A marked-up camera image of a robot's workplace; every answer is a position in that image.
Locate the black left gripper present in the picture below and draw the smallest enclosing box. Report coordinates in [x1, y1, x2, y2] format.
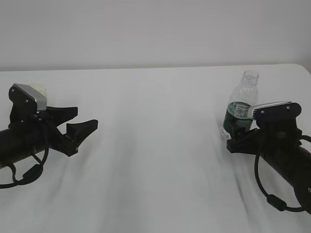
[31, 107, 98, 156]

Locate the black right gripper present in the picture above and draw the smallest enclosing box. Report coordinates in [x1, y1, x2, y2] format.
[226, 120, 303, 160]

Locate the clear green-label water bottle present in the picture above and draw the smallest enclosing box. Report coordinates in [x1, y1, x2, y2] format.
[222, 70, 259, 140]

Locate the white paper cup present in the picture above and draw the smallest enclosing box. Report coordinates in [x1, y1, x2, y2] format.
[29, 83, 47, 98]

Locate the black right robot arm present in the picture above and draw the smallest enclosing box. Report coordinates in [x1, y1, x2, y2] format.
[226, 119, 311, 213]

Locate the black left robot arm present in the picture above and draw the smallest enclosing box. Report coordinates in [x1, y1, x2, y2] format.
[0, 107, 98, 167]

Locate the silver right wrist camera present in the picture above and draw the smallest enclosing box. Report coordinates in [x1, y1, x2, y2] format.
[247, 101, 302, 128]

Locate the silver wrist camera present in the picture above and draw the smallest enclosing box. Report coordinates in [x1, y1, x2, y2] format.
[247, 101, 302, 128]
[9, 83, 47, 115]

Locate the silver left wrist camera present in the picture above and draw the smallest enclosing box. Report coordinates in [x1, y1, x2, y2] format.
[9, 83, 47, 115]

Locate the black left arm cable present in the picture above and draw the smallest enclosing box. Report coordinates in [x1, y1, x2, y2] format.
[0, 116, 51, 189]

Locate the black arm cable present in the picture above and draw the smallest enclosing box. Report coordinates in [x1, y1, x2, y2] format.
[254, 135, 311, 212]
[0, 116, 51, 189]

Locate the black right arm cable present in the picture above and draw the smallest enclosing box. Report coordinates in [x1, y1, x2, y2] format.
[254, 135, 311, 212]

